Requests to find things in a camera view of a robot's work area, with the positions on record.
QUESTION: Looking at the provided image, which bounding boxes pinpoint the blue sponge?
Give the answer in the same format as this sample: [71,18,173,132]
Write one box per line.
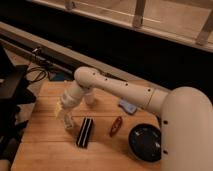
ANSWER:
[118,99,137,115]

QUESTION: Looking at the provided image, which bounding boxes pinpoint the black chair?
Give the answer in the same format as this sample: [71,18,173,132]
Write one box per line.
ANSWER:
[0,44,36,157]

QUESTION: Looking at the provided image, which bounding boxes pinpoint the black cables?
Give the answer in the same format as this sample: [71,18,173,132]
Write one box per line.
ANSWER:
[25,47,56,83]

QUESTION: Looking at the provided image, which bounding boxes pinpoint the red pocket knife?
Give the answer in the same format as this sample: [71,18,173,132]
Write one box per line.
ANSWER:
[109,116,123,136]

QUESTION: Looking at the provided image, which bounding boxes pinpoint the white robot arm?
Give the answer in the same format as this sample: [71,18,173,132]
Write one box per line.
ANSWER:
[55,67,213,171]

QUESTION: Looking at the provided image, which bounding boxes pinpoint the black round plate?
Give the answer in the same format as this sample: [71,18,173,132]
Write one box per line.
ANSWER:
[128,123,161,162]

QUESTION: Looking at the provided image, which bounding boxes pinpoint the clear plastic cup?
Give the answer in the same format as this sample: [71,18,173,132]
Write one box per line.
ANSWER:
[84,92,95,106]

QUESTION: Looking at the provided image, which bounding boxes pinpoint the small white bottle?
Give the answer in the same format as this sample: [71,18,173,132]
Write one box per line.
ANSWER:
[62,114,75,130]

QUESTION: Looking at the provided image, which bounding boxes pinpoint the black white striped box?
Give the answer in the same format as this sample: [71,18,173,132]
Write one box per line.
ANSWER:
[76,117,93,148]

